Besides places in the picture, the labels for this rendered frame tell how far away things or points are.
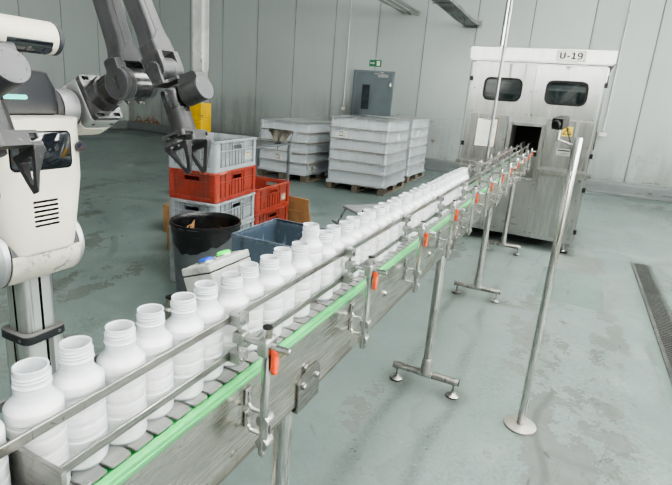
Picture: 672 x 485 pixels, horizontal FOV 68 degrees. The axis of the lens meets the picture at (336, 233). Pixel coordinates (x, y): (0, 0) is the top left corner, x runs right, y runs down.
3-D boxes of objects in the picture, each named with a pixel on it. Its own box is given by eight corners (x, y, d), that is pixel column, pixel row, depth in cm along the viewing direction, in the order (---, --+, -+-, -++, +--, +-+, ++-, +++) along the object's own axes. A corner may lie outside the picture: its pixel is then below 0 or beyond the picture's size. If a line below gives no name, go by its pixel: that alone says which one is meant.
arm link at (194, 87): (171, 66, 123) (144, 64, 115) (205, 49, 118) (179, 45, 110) (186, 113, 124) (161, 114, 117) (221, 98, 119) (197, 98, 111)
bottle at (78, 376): (115, 441, 67) (110, 331, 63) (98, 474, 61) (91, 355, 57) (69, 441, 67) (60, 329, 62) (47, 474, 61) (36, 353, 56)
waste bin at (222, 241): (209, 332, 308) (210, 233, 291) (155, 314, 326) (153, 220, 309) (252, 307, 348) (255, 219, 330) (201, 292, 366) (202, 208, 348)
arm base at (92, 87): (73, 76, 126) (92, 120, 126) (92, 61, 122) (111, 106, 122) (103, 79, 133) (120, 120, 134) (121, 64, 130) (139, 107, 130)
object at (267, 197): (256, 215, 421) (257, 189, 415) (216, 207, 436) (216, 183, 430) (290, 203, 476) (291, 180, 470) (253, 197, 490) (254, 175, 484)
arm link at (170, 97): (171, 91, 123) (153, 90, 118) (191, 81, 120) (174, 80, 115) (179, 118, 123) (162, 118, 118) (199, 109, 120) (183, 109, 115)
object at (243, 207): (215, 235, 356) (216, 205, 350) (167, 226, 368) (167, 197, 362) (255, 218, 412) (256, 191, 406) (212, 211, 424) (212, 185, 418)
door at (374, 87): (384, 163, 1179) (393, 71, 1123) (346, 158, 1219) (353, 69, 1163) (385, 163, 1187) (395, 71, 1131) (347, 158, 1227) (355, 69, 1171)
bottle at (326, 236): (304, 298, 119) (308, 232, 115) (313, 290, 124) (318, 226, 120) (327, 303, 117) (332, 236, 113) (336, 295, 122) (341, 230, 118)
